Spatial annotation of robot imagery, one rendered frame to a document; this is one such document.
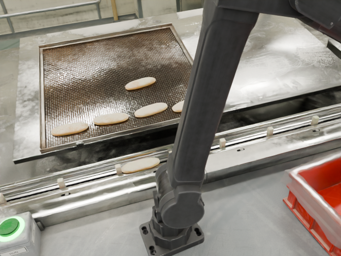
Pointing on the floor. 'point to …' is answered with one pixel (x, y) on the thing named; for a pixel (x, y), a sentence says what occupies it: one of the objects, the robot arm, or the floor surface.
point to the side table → (209, 244)
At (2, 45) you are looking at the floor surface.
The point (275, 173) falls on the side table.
